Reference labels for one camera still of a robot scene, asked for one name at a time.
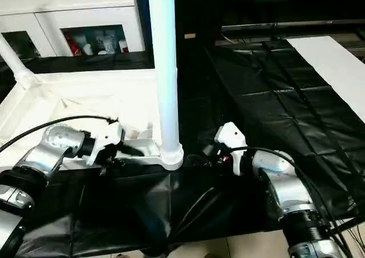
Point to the white plastic table top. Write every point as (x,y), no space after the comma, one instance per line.
(85,98)

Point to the white plastic table leg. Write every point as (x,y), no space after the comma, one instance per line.
(166,70)
(17,64)

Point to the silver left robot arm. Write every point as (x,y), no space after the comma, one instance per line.
(57,144)

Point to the black mat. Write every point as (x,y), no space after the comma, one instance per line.
(271,112)

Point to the red white small bottle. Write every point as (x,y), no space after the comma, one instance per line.
(73,46)

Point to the black case with gold label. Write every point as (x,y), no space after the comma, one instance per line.
(194,13)

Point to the white cabinet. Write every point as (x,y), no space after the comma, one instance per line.
(85,13)

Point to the black stand leg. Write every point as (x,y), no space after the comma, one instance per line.
(349,224)

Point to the black long bar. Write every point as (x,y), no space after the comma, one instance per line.
(285,26)

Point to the white flat sheet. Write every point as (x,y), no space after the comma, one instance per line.
(333,64)

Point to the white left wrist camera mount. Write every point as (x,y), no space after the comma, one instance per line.
(111,135)

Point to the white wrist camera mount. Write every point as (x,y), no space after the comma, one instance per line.
(111,135)
(231,132)

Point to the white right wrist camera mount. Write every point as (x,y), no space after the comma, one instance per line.
(231,132)

